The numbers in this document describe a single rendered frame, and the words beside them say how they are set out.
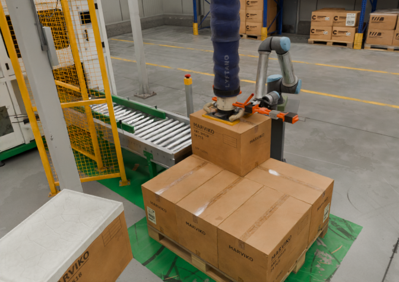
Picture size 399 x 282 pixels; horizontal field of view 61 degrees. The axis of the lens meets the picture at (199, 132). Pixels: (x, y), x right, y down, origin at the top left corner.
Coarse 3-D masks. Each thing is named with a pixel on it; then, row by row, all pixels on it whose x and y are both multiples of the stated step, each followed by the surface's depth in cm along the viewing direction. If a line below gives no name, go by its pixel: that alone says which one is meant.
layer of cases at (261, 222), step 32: (192, 160) 306; (160, 192) 265; (192, 192) 262; (224, 192) 260; (256, 192) 257; (288, 192) 255; (320, 192) 253; (160, 224) 278; (192, 224) 245; (224, 224) 228; (256, 224) 226; (288, 224) 224; (320, 224) 270; (224, 256) 233; (256, 256) 210; (288, 256) 231
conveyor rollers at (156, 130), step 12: (96, 108) 437; (120, 108) 432; (132, 120) 395; (144, 120) 395; (156, 120) 396; (168, 120) 390; (144, 132) 364; (156, 132) 364; (168, 132) 364; (180, 132) 366; (168, 144) 342; (180, 144) 334
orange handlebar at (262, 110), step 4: (240, 92) 305; (216, 100) 291; (232, 104) 280; (236, 104) 278; (256, 108) 270; (260, 108) 268; (264, 108) 266; (260, 112) 264; (264, 112) 261; (268, 112) 259; (280, 116) 252; (296, 120) 246
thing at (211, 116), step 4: (212, 112) 295; (204, 116) 292; (208, 116) 289; (212, 116) 288; (216, 116) 286; (224, 116) 285; (228, 116) 280; (216, 120) 284; (220, 120) 281; (224, 120) 279; (228, 120) 278; (236, 120) 279; (228, 124) 276; (232, 124) 273
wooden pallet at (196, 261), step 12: (324, 228) 281; (156, 240) 293; (168, 240) 289; (312, 240) 264; (180, 252) 276; (192, 252) 260; (192, 264) 266; (204, 264) 254; (300, 264) 256; (216, 276) 253; (228, 276) 238
